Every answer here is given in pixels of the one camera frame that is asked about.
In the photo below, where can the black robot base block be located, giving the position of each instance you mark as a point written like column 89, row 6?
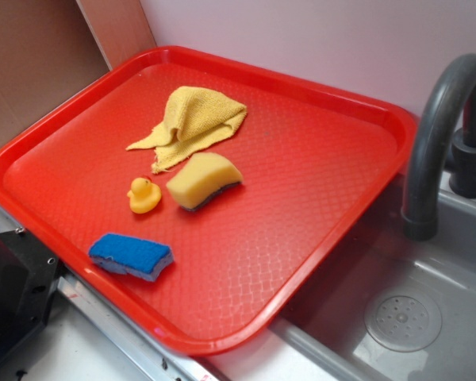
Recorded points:
column 29, row 272

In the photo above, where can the yellow rubber duck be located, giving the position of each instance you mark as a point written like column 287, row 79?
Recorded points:
column 144, row 195

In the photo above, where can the red plastic tray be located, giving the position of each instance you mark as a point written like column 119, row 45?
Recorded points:
column 313, row 159

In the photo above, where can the yellow sponge with dark pad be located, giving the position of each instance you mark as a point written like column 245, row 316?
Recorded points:
column 205, row 175

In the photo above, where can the yellow microfiber cloth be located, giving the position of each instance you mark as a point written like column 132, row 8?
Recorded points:
column 195, row 118

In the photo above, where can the blue scrub sponge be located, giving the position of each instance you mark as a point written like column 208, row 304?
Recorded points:
column 124, row 255

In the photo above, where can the grey plastic sink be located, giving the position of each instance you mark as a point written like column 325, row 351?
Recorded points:
column 320, row 334

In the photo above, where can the round sink drain cover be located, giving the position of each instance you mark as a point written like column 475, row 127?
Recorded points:
column 403, row 320

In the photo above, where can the grey curved faucet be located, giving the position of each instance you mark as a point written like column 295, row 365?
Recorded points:
column 445, row 141

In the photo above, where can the brown cardboard panel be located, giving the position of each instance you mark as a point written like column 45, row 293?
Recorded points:
column 50, row 50

